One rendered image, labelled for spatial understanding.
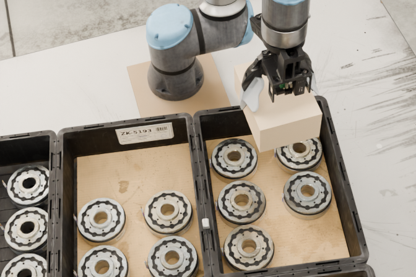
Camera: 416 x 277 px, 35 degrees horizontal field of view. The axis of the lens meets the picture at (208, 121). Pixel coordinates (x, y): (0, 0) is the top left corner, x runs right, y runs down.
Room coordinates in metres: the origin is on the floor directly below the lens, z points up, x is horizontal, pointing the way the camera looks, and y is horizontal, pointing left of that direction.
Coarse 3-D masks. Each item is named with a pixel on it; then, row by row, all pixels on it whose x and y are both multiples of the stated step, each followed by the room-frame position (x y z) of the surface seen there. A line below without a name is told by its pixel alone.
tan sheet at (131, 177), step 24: (96, 168) 0.80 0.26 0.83; (120, 168) 0.80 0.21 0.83; (144, 168) 0.79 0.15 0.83; (168, 168) 0.78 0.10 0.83; (96, 192) 0.74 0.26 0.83; (120, 192) 0.73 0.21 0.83; (144, 192) 0.73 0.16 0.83; (192, 192) 0.71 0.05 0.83; (120, 240) 0.62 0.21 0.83; (144, 240) 0.61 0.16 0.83; (192, 240) 0.60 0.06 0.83; (144, 264) 0.56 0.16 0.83
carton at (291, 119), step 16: (240, 64) 0.83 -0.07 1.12; (240, 80) 0.79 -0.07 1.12; (288, 96) 0.74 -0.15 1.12; (304, 96) 0.73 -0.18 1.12; (256, 112) 0.71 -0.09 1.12; (272, 112) 0.70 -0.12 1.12; (288, 112) 0.70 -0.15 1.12; (304, 112) 0.70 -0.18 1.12; (320, 112) 0.69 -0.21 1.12; (256, 128) 0.69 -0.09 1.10; (272, 128) 0.67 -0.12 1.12; (288, 128) 0.68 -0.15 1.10; (304, 128) 0.68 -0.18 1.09; (256, 144) 0.69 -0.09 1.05; (272, 144) 0.67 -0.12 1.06; (288, 144) 0.68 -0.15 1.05
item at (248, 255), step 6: (240, 240) 0.57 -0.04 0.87; (246, 240) 0.57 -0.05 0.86; (252, 240) 0.57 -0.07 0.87; (258, 240) 0.57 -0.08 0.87; (240, 246) 0.56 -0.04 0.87; (258, 246) 0.56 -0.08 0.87; (240, 252) 0.55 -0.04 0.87; (246, 252) 0.54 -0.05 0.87; (252, 252) 0.54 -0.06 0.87; (258, 252) 0.54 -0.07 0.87
